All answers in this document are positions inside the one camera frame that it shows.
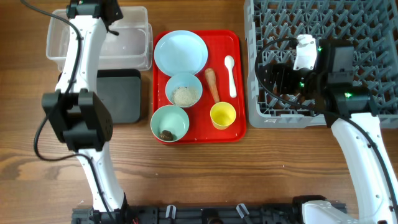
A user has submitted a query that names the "clear plastic bin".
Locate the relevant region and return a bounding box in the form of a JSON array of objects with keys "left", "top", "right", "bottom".
[{"left": 46, "top": 6, "right": 153, "bottom": 71}]

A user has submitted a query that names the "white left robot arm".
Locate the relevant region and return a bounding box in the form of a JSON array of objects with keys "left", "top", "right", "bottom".
[{"left": 42, "top": 1, "right": 129, "bottom": 223}]

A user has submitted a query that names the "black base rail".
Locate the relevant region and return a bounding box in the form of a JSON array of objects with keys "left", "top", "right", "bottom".
[{"left": 71, "top": 203, "right": 303, "bottom": 224}]

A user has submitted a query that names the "black square bin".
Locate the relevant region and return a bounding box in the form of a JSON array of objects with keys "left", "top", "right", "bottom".
[{"left": 49, "top": 69, "right": 141, "bottom": 129}]

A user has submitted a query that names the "red plastic tray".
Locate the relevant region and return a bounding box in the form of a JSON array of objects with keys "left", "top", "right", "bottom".
[{"left": 152, "top": 30, "right": 246, "bottom": 144}]

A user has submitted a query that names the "brown food scrap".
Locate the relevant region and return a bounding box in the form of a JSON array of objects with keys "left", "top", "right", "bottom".
[{"left": 159, "top": 130, "right": 174, "bottom": 141}]

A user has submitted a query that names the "mint green bowl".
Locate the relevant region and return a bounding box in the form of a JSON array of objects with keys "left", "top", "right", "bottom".
[{"left": 150, "top": 105, "right": 190, "bottom": 143}]

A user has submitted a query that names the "light blue plate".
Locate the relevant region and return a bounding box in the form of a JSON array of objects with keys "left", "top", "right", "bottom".
[{"left": 154, "top": 30, "right": 209, "bottom": 77}]

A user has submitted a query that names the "white rice pile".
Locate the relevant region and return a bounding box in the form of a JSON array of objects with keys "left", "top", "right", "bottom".
[{"left": 172, "top": 87, "right": 199, "bottom": 106}]

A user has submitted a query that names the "orange carrot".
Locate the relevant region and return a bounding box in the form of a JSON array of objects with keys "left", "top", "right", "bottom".
[{"left": 205, "top": 68, "right": 220, "bottom": 103}]

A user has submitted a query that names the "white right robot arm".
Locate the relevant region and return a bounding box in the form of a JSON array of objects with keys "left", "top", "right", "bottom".
[{"left": 254, "top": 35, "right": 397, "bottom": 223}]

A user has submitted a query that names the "yellow plastic cup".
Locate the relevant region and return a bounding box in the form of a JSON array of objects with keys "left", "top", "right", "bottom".
[{"left": 210, "top": 101, "right": 237, "bottom": 130}]

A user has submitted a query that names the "grey dishwasher rack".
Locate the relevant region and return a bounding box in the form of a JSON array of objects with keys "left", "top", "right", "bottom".
[{"left": 244, "top": 0, "right": 397, "bottom": 128}]

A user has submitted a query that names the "light blue bowl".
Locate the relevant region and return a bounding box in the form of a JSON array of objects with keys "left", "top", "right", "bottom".
[{"left": 165, "top": 73, "right": 203, "bottom": 108}]

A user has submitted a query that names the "white plastic spoon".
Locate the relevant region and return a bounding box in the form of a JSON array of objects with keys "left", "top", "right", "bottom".
[{"left": 224, "top": 55, "right": 237, "bottom": 98}]

